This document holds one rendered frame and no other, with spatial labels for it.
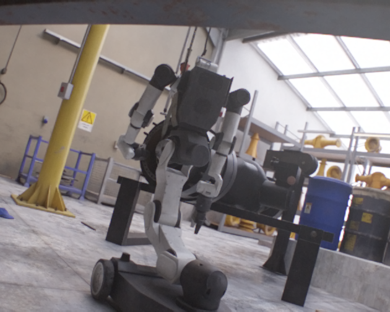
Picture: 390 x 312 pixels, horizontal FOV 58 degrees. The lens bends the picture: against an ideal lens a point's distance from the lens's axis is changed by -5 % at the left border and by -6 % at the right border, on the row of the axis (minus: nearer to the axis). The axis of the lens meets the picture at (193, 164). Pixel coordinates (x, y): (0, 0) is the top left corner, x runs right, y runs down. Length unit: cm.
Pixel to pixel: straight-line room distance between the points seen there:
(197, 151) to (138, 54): 747
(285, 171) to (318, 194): 130
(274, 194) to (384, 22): 323
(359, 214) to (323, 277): 99
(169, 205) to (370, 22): 170
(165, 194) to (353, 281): 285
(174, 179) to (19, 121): 631
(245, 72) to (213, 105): 949
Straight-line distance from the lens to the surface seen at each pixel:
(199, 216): 210
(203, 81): 189
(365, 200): 498
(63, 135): 468
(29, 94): 813
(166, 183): 196
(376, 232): 497
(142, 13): 46
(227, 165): 254
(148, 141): 244
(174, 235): 189
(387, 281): 420
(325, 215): 478
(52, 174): 467
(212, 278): 150
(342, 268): 441
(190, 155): 181
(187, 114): 188
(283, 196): 352
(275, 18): 39
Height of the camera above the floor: 60
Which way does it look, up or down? 5 degrees up
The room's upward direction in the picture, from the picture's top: 16 degrees clockwise
